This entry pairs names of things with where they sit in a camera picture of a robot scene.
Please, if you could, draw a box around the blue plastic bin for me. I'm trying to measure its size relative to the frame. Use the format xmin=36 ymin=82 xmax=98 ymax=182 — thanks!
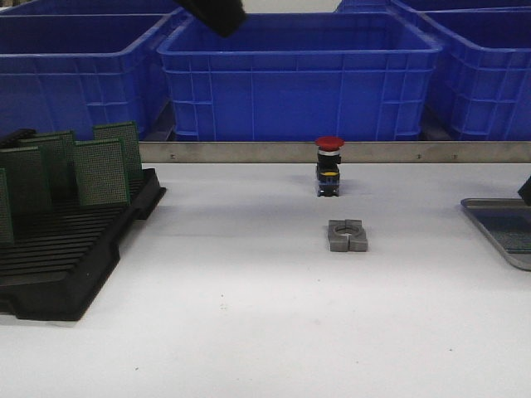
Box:
xmin=158 ymin=12 xmax=441 ymax=142
xmin=1 ymin=14 xmax=174 ymax=140
xmin=417 ymin=10 xmax=530 ymax=141

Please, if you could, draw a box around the black slotted board rack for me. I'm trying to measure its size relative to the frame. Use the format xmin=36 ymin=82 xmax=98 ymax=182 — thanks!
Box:
xmin=1 ymin=122 xmax=164 ymax=321

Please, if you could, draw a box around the blue right plastic bin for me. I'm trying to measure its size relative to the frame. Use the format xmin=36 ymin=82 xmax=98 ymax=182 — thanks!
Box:
xmin=417 ymin=10 xmax=530 ymax=141

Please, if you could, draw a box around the red emergency stop button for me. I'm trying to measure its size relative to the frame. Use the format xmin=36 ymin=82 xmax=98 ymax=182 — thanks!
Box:
xmin=315 ymin=136 xmax=344 ymax=197

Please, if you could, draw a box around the grey metal clamp block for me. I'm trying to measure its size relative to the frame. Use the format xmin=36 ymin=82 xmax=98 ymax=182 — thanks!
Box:
xmin=327 ymin=219 xmax=368 ymax=252

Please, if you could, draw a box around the silver metal tray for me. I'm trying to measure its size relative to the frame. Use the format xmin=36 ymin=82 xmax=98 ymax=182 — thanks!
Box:
xmin=460 ymin=198 xmax=530 ymax=271

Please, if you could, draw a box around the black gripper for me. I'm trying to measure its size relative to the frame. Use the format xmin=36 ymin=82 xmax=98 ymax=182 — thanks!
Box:
xmin=176 ymin=0 xmax=247 ymax=37

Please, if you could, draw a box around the blue far-left rear bin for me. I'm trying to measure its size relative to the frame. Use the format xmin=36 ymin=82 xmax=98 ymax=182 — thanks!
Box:
xmin=1 ymin=0 xmax=183 ymax=16

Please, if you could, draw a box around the blue center plastic bin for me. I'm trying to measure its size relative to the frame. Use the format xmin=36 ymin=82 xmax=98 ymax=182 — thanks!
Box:
xmin=158 ymin=12 xmax=441 ymax=142

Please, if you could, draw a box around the green perforated circuit board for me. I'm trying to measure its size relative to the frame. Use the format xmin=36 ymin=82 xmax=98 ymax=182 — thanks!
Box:
xmin=475 ymin=212 xmax=530 ymax=255
xmin=0 ymin=168 xmax=15 ymax=246
xmin=1 ymin=147 xmax=52 ymax=215
xmin=73 ymin=138 xmax=130 ymax=207
xmin=18 ymin=130 xmax=76 ymax=198
xmin=92 ymin=120 xmax=145 ymax=181

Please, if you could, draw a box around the blue left plastic bin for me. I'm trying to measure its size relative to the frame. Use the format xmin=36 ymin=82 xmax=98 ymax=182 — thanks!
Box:
xmin=1 ymin=14 xmax=174 ymax=140

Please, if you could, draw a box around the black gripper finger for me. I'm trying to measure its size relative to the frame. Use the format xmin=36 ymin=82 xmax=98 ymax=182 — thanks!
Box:
xmin=518 ymin=177 xmax=531 ymax=206

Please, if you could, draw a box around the blue far-right rear bin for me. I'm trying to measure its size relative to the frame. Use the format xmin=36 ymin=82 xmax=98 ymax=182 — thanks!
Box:
xmin=335 ymin=0 xmax=530 ymax=13

